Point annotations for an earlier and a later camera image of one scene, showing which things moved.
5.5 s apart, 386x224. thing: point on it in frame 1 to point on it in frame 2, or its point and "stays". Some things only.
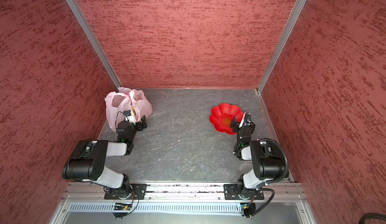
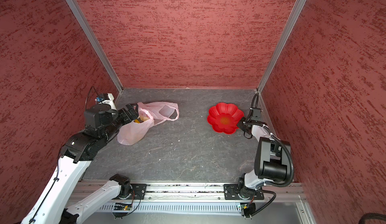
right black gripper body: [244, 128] to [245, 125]
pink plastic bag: [124, 99] to [157, 113]
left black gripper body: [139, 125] to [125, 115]
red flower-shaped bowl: [221, 116] stays
